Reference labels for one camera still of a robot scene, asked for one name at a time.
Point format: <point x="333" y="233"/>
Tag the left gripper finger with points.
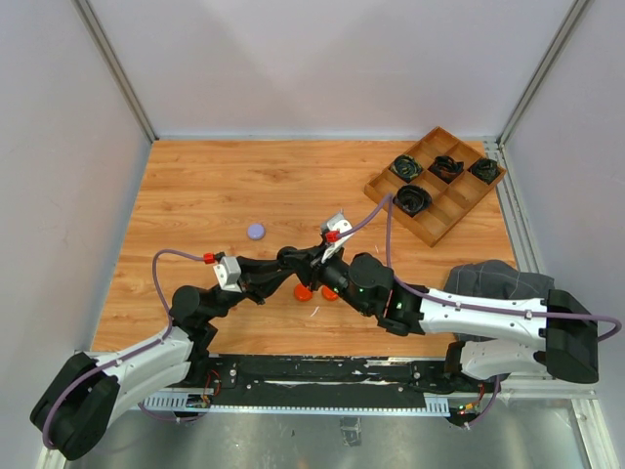
<point x="260" y="267"/>
<point x="273" y="281"/>

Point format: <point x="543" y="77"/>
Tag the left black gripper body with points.
<point x="250" y="288"/>

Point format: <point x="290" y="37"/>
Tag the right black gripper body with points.
<point x="333" y="273"/>

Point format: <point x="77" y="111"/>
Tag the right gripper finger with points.
<point x="306" y="272"/>
<point x="310" y="255"/>

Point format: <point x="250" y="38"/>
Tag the black earbud case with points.
<point x="285" y="255"/>

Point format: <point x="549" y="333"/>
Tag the orange earbud case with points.
<point x="302" y="293"/>
<point x="329" y="294"/>

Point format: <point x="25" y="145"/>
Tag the purple earbud case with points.
<point x="256" y="231"/>

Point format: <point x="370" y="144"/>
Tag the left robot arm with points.
<point x="90" y="392"/>

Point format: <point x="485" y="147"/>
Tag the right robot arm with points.
<point x="504" y="336"/>

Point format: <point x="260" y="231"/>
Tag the rolled dark belt lower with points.
<point x="412" y="200"/>

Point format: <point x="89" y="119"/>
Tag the rolled dark belt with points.
<point x="486" y="170"/>
<point x="412" y="200"/>
<point x="446" y="168"/>

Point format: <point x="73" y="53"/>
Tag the rolled green patterned belt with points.
<point x="406" y="168"/>

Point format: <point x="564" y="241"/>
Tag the rolled dark belt top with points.
<point x="446" y="168"/>

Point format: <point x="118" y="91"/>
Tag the grey checked cloth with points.
<point x="497" y="280"/>

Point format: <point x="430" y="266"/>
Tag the rolled dark belt right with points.
<point x="486" y="170"/>

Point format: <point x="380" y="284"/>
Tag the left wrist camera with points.
<point x="227" y="272"/>

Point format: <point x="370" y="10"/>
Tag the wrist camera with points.
<point x="227" y="272"/>
<point x="330" y="231"/>

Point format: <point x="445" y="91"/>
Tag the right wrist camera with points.
<point x="330" y="231"/>

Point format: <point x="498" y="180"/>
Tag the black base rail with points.
<point x="315" y="384"/>

